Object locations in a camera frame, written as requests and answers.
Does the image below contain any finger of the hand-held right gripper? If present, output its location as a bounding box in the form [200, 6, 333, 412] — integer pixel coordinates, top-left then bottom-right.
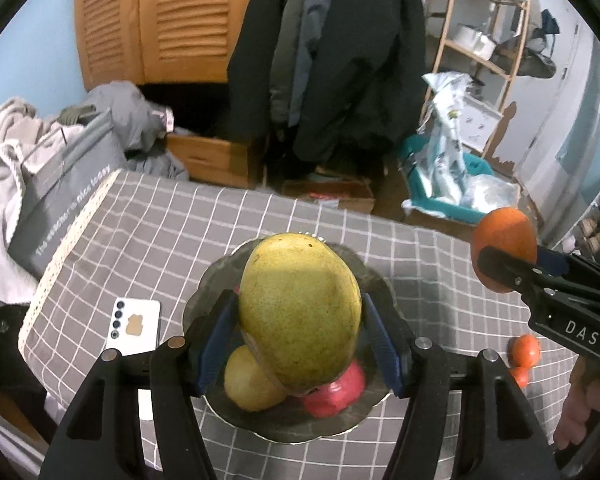
[477, 245, 544, 294]
[536, 247, 600, 284]

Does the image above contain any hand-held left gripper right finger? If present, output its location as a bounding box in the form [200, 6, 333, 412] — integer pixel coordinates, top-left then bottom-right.
[361, 294, 564, 480]

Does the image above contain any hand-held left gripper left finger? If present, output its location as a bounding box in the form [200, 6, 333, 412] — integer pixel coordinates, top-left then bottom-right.
[39, 289, 240, 480]

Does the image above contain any yellow pear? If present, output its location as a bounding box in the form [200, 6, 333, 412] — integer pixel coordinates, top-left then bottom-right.
[223, 344, 289, 413]

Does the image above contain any green glass plate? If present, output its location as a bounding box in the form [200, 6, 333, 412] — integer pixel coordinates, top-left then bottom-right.
[182, 233, 407, 444]

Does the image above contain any red apple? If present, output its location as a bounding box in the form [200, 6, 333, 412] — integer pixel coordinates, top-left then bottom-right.
[300, 360, 367, 420]

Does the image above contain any yellow mango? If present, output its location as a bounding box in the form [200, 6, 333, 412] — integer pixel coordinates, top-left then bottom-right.
[238, 232, 364, 395]

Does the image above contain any person's right hand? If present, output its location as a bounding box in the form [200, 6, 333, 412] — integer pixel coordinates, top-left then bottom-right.
[553, 359, 600, 450]

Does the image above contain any clear plastic bag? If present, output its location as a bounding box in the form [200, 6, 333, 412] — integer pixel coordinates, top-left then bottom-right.
[461, 174, 522, 212]

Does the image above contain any white smartphone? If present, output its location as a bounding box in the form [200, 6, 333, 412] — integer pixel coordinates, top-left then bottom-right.
[104, 297, 162, 359]

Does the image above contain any large cardboard box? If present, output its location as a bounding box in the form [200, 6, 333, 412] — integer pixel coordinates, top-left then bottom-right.
[401, 204, 482, 232]

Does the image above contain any teal plastic basket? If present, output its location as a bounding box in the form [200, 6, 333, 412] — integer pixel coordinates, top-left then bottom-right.
[399, 134, 497, 224]

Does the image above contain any grey checked tablecloth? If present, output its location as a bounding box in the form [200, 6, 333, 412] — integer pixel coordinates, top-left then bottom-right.
[18, 170, 592, 480]

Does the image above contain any printed white plastic bag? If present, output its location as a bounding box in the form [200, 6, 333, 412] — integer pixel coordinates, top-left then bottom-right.
[419, 72, 474, 207]

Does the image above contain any small cardboard box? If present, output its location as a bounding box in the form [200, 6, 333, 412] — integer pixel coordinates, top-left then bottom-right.
[281, 170, 377, 214]

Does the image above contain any wooden drawer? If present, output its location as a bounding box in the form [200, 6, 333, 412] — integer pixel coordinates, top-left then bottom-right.
[164, 132, 267, 192]

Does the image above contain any dark hanging bag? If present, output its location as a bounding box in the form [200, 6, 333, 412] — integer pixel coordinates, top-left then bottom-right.
[522, 7, 559, 79]

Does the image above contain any grey tote bag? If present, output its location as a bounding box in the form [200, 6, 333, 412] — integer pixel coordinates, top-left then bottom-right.
[7, 107, 129, 279]

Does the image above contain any dark cloth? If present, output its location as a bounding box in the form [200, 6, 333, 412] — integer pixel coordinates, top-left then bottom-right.
[0, 294, 33, 397]

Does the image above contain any white pot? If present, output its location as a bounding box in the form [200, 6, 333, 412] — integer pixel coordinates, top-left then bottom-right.
[452, 23, 499, 59]

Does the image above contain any wooden shelf rack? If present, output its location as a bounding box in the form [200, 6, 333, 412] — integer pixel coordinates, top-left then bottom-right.
[431, 0, 537, 162]

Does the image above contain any large black hanging coat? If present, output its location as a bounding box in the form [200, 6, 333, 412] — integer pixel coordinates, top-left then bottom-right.
[294, 0, 429, 167]

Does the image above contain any beige hoodie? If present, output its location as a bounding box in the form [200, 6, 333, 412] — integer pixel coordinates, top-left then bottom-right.
[0, 97, 87, 307]

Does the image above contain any slim black hanging coat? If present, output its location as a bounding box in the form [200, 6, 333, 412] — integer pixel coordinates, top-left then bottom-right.
[227, 0, 302, 137]

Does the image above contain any grey hanging jacket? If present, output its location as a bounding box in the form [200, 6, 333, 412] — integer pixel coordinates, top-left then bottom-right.
[270, 0, 342, 128]

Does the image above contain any wooden louvered wardrobe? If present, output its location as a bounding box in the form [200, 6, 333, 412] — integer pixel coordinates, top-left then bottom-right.
[74, 0, 267, 87]

